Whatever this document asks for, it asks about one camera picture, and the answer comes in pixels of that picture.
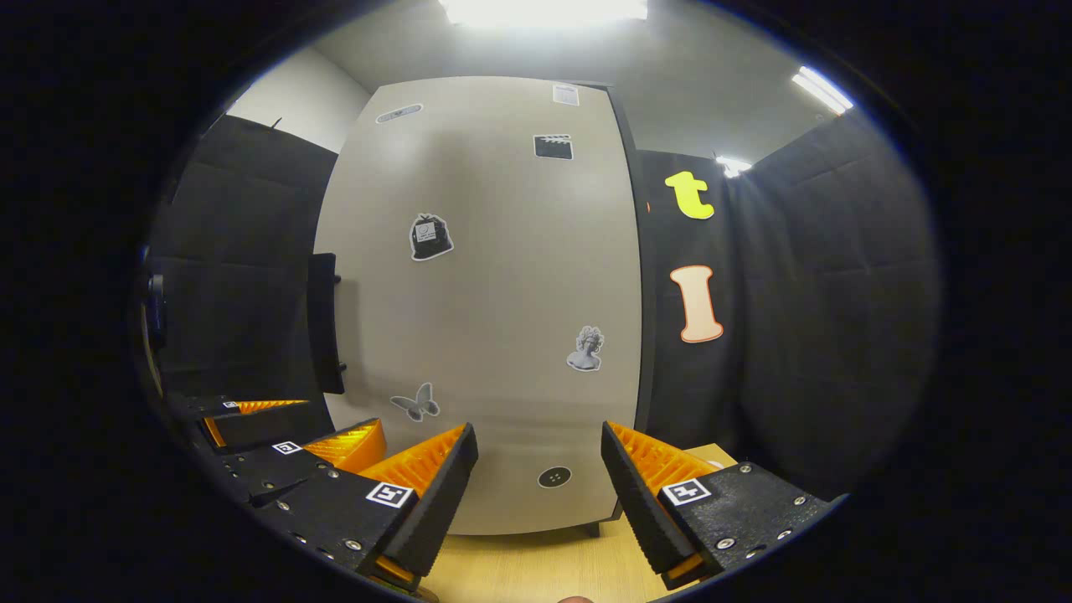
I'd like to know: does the black cabinet door handle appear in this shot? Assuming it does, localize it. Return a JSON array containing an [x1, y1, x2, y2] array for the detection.
[[307, 252, 347, 395]]

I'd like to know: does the beige cabinet door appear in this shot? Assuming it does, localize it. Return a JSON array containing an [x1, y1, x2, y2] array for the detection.
[[314, 75, 644, 537]]

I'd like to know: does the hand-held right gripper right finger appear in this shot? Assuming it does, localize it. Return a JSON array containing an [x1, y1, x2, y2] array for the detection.
[[600, 420, 840, 592]]

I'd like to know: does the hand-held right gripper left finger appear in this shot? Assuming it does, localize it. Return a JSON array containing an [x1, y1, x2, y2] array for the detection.
[[254, 421, 481, 589]]

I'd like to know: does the black backdrop cloth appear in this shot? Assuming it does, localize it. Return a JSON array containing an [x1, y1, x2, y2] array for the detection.
[[138, 109, 943, 503]]

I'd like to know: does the grey cabinet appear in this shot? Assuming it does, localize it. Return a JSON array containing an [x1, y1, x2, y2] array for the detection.
[[312, 74, 657, 539]]

